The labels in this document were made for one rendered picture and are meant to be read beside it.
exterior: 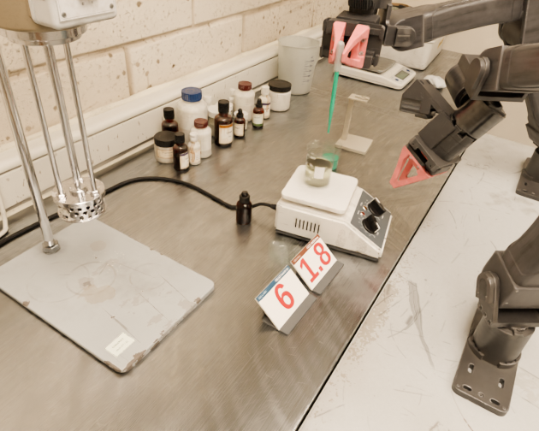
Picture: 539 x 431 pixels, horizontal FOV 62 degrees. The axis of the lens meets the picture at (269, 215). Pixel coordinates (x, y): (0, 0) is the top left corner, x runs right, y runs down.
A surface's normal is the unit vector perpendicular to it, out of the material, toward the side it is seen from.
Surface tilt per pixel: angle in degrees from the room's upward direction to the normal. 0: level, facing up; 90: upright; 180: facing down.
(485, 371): 0
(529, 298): 100
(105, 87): 90
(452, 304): 0
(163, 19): 90
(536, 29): 90
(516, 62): 82
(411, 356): 0
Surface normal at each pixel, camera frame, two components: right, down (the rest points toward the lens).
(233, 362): 0.07, -0.80
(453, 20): 0.15, 0.53
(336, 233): -0.35, 0.54
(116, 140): 0.85, 0.37
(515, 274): -0.99, 0.02
